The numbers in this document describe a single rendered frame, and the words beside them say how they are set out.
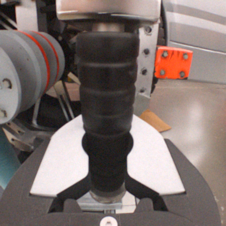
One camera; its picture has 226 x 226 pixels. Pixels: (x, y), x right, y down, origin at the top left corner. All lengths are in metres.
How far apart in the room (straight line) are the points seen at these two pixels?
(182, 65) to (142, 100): 0.12
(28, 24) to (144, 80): 0.28
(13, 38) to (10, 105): 0.09
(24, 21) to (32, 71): 0.16
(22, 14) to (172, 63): 0.34
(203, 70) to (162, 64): 0.40
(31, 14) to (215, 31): 0.65
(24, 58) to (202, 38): 0.62
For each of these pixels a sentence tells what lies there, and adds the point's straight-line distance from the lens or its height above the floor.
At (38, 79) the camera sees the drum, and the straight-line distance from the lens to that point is 0.22.
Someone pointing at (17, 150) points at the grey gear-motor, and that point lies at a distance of 0.77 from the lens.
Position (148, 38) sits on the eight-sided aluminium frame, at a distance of 0.30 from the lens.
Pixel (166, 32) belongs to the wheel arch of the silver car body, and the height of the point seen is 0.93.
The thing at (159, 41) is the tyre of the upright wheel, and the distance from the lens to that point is 0.39.
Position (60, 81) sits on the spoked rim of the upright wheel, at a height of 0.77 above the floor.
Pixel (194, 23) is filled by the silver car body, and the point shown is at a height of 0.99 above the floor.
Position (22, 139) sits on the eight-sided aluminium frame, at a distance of 0.48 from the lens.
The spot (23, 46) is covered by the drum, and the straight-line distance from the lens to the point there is 0.22.
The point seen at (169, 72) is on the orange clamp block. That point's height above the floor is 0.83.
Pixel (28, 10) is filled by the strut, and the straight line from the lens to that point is 0.34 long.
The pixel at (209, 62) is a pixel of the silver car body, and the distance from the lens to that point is 0.70.
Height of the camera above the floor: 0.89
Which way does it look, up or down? 30 degrees down
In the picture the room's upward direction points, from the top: 2 degrees clockwise
